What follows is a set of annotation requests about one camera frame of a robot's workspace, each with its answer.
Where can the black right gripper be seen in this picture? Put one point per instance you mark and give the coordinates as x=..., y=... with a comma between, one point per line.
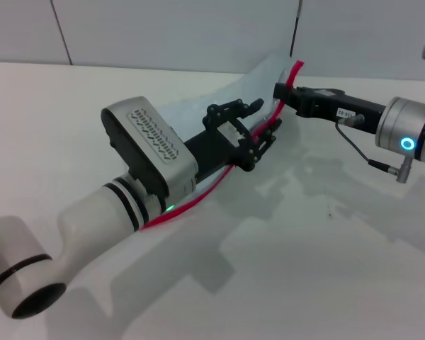
x=333, y=106

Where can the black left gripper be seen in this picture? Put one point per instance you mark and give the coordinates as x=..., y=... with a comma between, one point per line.
x=212, y=152

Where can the clear document bag red zipper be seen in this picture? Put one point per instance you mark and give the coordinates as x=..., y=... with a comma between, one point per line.
x=255, y=81

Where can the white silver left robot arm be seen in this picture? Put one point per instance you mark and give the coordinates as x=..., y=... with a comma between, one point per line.
x=92, y=226

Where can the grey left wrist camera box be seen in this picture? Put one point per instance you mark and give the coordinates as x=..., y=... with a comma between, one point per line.
x=152, y=141

